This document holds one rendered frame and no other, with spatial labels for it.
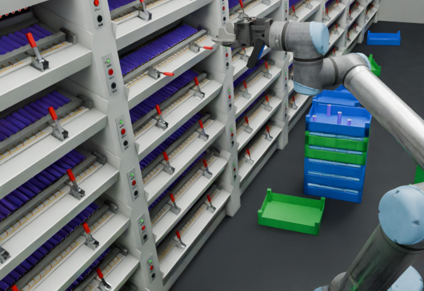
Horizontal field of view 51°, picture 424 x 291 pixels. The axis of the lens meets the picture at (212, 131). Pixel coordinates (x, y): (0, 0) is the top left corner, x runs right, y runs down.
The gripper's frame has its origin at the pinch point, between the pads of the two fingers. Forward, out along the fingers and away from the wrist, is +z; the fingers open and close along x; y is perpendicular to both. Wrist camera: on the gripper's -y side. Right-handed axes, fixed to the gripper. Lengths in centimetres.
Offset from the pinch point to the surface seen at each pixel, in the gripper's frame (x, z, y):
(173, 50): -1.8, 20.4, -5.4
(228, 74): -34.0, 17.2, -27.8
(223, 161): -26, 21, -69
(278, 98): -97, 22, -69
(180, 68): 1.4, 16.6, -10.8
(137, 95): 27.1, 16.1, -9.7
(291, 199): -49, -3, -103
